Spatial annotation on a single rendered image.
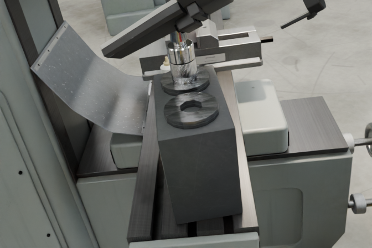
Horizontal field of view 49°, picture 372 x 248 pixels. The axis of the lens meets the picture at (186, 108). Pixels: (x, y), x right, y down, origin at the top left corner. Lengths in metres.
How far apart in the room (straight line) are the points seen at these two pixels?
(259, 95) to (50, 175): 0.64
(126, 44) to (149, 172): 0.62
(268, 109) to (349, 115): 1.48
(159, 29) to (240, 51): 0.93
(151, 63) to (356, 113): 1.71
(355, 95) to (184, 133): 2.28
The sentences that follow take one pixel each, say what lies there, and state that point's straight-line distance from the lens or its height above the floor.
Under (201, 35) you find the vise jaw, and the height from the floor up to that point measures 1.04.
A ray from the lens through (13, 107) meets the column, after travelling 1.08.
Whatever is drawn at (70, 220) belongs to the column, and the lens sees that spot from 1.29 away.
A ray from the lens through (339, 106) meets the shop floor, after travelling 2.71.
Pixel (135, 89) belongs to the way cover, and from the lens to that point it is 1.29.
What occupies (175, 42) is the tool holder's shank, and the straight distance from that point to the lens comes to 0.71.
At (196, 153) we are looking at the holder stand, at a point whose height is 1.08.
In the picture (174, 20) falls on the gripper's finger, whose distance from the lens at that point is 0.24.
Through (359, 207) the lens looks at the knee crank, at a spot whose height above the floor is 0.52.
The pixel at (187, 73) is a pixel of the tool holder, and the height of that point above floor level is 1.15.
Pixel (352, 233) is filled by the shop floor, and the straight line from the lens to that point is 1.97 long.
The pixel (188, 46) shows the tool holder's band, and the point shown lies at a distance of 0.70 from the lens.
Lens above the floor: 1.48
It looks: 32 degrees down
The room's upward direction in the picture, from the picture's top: 9 degrees counter-clockwise
